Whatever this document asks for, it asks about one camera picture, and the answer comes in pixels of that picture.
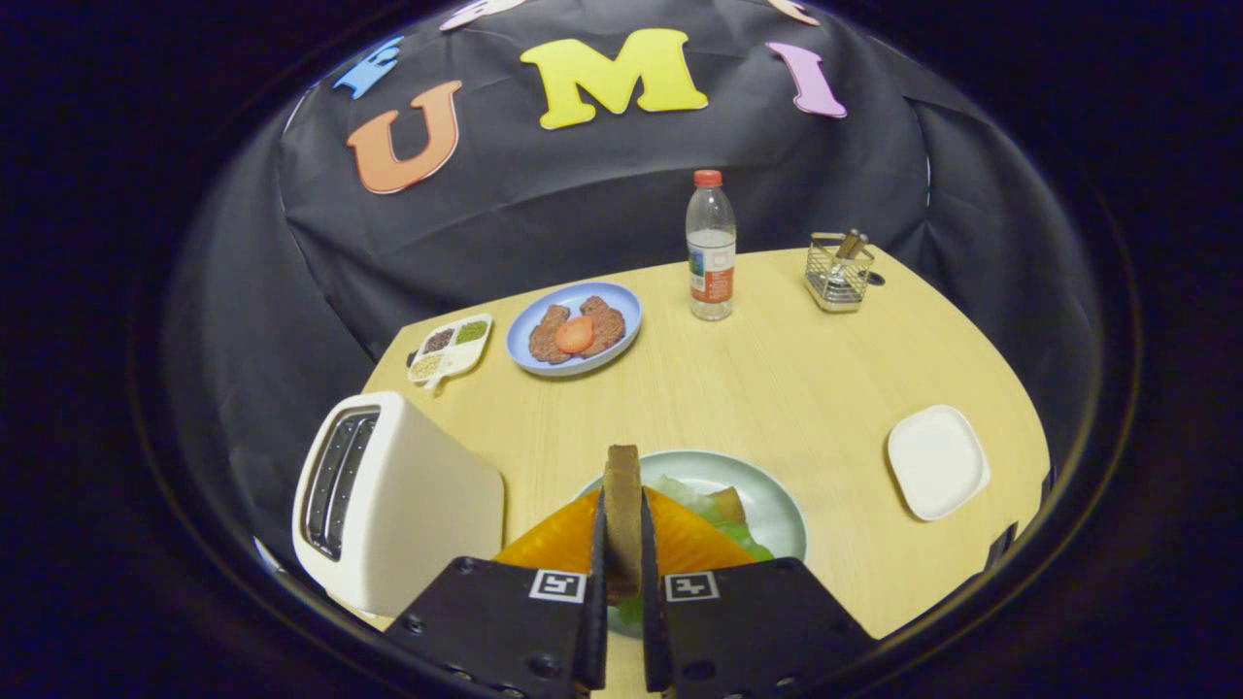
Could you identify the clear bottle with red cap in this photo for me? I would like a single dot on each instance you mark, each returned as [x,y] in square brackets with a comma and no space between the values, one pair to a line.
[711,252]

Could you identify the black backdrop cloth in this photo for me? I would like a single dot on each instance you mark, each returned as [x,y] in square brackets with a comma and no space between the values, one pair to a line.
[583,194]

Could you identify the metal utensil in basket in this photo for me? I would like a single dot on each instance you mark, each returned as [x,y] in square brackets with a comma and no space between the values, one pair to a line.
[852,243]

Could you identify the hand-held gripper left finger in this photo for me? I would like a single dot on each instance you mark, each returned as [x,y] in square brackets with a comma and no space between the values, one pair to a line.
[495,621]

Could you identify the red tomato slice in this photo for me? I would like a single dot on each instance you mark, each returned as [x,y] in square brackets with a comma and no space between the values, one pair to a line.
[575,334]

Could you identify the small white square plate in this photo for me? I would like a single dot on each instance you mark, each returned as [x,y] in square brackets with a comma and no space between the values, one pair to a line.
[937,461]

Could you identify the white divided seasoning dish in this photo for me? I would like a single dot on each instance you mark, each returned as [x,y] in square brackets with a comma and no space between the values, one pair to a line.
[452,349]

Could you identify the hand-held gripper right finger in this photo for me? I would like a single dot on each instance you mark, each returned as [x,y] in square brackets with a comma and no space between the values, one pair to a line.
[757,626]

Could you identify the white toaster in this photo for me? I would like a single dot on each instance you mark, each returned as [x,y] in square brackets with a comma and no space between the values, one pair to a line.
[427,505]

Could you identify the green lettuce leaf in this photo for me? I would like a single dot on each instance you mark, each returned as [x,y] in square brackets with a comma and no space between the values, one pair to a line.
[740,536]

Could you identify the brown meat patty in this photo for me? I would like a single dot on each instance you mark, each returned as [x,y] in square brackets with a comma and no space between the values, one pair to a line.
[546,340]
[607,325]

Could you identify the brown bread slice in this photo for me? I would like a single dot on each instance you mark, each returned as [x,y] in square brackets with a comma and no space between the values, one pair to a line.
[622,515]

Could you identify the pale green round plate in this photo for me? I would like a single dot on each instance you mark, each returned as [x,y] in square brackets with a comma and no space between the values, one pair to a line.
[767,495]

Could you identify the blue round plate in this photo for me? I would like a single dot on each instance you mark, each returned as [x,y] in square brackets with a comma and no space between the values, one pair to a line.
[583,289]

